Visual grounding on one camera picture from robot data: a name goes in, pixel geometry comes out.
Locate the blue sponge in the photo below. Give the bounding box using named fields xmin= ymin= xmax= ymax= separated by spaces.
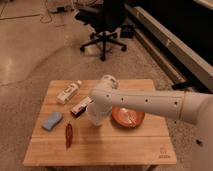
xmin=42 ymin=112 xmax=63 ymax=131

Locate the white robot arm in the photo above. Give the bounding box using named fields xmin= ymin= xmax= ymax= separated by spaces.
xmin=88 ymin=75 xmax=213 ymax=126

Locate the black office chair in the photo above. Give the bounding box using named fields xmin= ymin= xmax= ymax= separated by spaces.
xmin=75 ymin=0 xmax=127 ymax=61

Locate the wooden table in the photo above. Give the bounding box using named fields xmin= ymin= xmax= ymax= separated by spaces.
xmin=23 ymin=80 xmax=177 ymax=167

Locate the black floor cable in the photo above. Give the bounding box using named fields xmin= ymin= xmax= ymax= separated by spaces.
xmin=39 ymin=0 xmax=58 ymax=24

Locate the orange ceramic bowl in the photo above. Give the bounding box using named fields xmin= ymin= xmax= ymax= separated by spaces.
xmin=111 ymin=107 xmax=145 ymax=128

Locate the white bottle lying down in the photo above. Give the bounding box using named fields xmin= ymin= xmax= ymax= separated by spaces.
xmin=56 ymin=80 xmax=82 ymax=104

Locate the red chili pepper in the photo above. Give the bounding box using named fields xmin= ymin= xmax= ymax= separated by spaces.
xmin=65 ymin=123 xmax=73 ymax=149

